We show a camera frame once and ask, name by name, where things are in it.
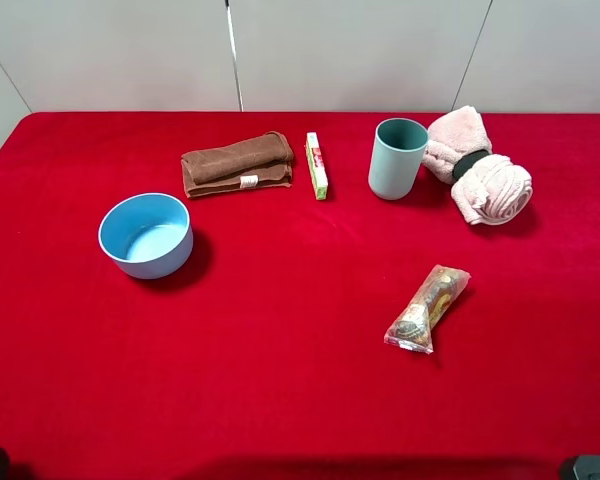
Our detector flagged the pink towel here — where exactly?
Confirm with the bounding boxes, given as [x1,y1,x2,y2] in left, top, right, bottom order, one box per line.
[423,105,533,226]

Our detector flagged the green white toothpaste box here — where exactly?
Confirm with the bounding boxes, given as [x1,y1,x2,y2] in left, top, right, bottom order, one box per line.
[305,132,329,201]

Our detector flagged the folded brown towel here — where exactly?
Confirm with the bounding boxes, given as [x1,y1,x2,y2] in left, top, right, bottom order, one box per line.
[181,131,294,199]

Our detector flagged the red velvet tablecloth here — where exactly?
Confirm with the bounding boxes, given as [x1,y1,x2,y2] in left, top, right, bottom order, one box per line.
[0,112,600,479]

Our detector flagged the teal green cup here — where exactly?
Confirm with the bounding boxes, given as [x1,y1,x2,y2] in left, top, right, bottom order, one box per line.
[368,118,429,200]

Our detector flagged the packaged brown snack bar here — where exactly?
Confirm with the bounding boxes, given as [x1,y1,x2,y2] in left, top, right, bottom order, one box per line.
[384,265,471,354]

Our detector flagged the blue round bowl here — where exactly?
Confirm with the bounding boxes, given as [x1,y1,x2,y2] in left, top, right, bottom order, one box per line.
[98,193,194,280]

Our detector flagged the black right base corner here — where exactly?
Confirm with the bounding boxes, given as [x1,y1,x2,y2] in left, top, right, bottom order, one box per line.
[559,455,600,480]

